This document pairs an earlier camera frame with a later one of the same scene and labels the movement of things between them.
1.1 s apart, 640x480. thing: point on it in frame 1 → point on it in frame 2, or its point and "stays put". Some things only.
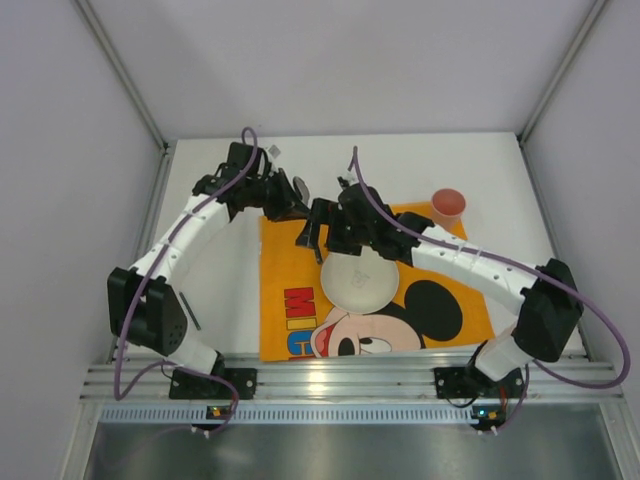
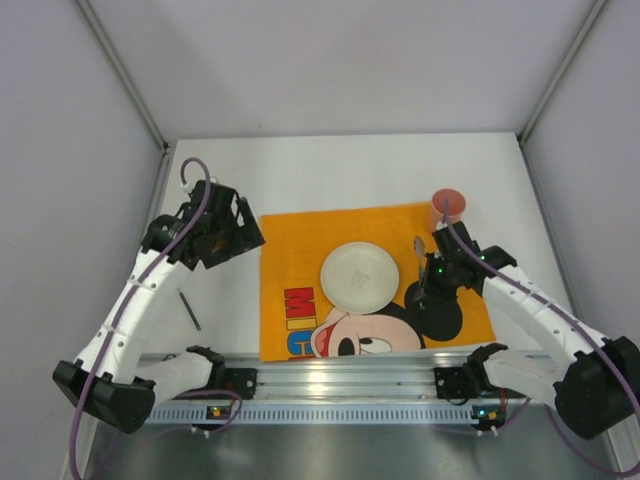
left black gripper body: [285, 198] → [236, 232]
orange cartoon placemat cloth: [300, 319] stays put
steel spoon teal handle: [304, 238] → [420, 247]
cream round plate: [359, 284] stays put
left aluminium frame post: [122, 73] stays put
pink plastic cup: [448, 205] stays put
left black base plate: [183, 385] stays put
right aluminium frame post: [560, 71] stays put
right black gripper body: [319, 220] → [432, 273]
